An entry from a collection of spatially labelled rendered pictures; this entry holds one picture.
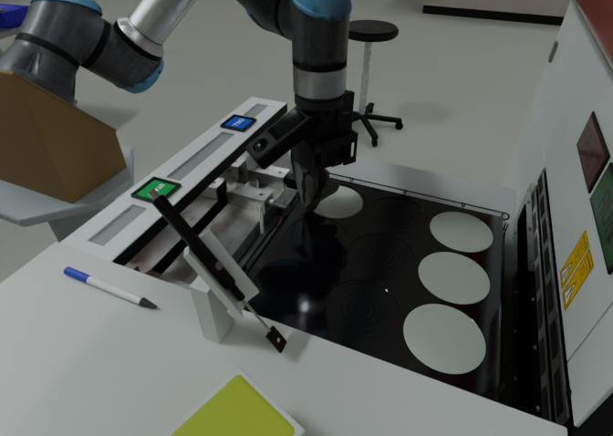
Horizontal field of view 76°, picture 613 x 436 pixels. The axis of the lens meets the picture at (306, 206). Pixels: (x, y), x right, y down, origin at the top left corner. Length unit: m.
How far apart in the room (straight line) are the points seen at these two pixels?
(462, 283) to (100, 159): 0.78
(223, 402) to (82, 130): 0.72
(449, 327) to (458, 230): 0.20
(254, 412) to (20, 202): 0.81
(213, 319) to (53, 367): 0.17
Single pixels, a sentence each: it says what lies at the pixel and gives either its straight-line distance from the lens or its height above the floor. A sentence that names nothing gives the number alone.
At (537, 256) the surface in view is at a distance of 0.64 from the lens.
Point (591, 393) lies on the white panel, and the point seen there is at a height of 1.01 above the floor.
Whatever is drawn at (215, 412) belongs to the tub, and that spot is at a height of 1.03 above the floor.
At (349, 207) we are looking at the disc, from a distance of 0.71.
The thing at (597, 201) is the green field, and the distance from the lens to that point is 0.50.
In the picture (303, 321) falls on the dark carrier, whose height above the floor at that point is 0.90.
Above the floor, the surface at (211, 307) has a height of 1.03.
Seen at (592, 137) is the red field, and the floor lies 1.11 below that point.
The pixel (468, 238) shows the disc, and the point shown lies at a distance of 0.69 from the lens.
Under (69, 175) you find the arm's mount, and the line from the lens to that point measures 0.95.
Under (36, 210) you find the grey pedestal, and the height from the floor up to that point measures 0.82.
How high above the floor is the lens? 1.34
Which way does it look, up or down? 38 degrees down
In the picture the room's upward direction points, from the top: straight up
